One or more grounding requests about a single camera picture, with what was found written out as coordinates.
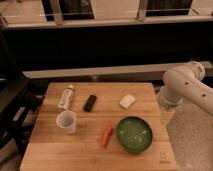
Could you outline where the white ceramic cup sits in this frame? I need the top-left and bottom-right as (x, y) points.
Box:
(56, 110), (77, 134)

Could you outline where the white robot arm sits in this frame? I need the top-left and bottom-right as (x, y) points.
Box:
(157, 61), (213, 116)

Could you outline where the black rectangular remote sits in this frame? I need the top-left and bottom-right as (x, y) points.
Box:
(83, 95), (97, 112)

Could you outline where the white sponge block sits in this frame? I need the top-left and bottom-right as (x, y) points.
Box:
(119, 94), (136, 109)

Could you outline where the orange carrot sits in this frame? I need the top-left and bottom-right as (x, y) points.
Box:
(101, 126), (113, 147)

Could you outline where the white tube bottle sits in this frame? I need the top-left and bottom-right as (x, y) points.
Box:
(57, 85), (74, 110)

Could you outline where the wooden cutting board table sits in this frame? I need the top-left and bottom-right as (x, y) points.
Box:
(20, 83), (176, 171)

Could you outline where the green bowl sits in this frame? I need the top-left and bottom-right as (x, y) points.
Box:
(116, 116), (153, 154)

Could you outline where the black side furniture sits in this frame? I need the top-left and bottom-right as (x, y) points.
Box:
(0, 77), (42, 155)

